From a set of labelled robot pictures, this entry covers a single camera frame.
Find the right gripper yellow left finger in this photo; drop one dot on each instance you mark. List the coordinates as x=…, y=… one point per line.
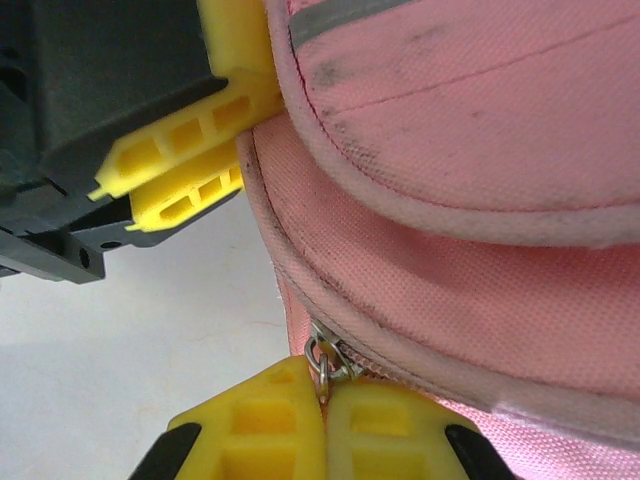
x=300, y=395

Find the pink student backpack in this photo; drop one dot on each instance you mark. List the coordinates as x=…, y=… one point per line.
x=450, y=150

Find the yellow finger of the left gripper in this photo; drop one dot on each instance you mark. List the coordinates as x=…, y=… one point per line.
x=235, y=45
x=190, y=192

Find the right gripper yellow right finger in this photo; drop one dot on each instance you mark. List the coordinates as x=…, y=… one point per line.
x=350, y=450

